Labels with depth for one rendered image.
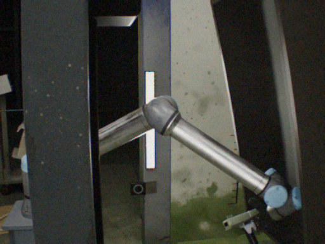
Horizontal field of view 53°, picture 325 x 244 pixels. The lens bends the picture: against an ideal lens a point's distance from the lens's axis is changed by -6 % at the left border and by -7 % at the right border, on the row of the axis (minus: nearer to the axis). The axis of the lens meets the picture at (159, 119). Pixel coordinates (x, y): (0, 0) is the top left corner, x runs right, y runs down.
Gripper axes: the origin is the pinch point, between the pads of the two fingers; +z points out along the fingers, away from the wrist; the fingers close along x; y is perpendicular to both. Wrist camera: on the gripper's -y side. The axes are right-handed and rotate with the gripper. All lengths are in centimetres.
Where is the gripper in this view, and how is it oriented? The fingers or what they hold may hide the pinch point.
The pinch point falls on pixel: (244, 224)
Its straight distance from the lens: 177.3
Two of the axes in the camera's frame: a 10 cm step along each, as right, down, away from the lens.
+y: 3.9, 8.2, -4.2
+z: -4.8, 5.7, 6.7
